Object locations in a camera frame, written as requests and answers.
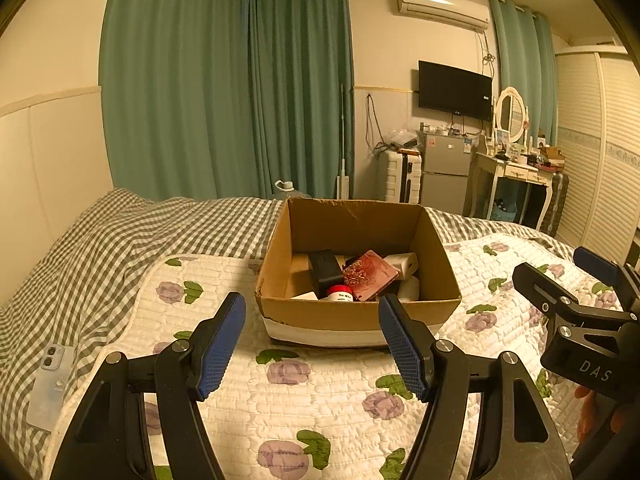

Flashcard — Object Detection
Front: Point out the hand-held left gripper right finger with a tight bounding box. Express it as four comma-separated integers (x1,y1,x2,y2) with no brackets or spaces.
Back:
377,293,573,480

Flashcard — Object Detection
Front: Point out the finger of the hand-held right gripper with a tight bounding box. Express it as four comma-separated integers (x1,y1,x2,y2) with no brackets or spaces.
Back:
573,246,640,306
512,261,636,341

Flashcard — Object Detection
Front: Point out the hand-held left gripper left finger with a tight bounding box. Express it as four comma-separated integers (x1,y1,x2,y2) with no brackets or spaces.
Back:
47,291,247,480

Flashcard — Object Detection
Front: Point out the cardboard box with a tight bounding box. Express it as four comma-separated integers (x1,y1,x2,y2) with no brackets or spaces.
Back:
254,197,463,348

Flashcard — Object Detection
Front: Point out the red rose-patterned wallet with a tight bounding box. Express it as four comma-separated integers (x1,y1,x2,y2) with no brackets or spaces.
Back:
342,250,401,303

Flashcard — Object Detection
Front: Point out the white power bank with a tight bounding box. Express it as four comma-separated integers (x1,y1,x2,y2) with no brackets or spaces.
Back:
382,252,419,280

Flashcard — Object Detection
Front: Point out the white bottle with red cap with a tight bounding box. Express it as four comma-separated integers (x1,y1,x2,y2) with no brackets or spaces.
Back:
320,284,360,303

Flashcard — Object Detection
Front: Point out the small black box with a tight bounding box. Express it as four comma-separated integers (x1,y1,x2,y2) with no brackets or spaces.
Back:
307,249,347,287

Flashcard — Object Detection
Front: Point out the person's right hand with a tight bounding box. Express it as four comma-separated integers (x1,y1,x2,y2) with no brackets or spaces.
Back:
575,385,633,446

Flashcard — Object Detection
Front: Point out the dark suitcase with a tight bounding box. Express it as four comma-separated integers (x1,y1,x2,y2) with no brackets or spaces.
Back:
540,172,571,236

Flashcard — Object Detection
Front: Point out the white floral quilt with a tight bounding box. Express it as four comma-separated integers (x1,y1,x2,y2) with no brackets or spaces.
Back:
45,234,636,480

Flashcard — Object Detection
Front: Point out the white louvered wardrobe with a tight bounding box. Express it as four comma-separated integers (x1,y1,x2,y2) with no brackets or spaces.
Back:
552,45,640,266

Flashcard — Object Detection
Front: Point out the white vanity table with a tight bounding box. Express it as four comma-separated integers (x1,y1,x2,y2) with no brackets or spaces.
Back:
462,150,561,231

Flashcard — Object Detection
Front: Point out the silver mini fridge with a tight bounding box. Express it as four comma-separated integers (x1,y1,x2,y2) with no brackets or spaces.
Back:
419,132,473,207

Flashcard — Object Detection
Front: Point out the clear water jug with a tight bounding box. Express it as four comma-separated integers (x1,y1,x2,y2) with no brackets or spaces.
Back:
274,180,312,200

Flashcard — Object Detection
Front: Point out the white oval vanity mirror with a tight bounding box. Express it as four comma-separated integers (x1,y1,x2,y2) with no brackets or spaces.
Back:
492,86,530,146

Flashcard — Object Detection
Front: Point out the white suitcase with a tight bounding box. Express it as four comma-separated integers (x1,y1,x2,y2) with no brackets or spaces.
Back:
382,147,425,203

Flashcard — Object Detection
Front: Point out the white phone in clear case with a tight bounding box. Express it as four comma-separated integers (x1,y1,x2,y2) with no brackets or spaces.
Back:
26,344,77,431

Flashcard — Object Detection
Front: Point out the white mop pole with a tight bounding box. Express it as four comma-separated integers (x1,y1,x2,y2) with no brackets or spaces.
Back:
334,84,353,198

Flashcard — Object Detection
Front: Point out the narrow green curtain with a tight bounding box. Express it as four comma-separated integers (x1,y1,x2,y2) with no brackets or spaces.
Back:
489,0,558,146

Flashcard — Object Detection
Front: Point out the wide green curtain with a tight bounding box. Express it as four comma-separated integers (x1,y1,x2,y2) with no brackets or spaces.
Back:
100,0,258,203

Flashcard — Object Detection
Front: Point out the white air conditioner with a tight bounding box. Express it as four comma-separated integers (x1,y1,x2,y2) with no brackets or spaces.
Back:
395,0,491,33

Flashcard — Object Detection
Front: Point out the black wall television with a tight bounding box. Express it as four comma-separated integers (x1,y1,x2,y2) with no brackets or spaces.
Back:
417,60,493,122

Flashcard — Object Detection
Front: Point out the hanging black cable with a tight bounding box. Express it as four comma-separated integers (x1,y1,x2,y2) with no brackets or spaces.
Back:
364,92,396,156

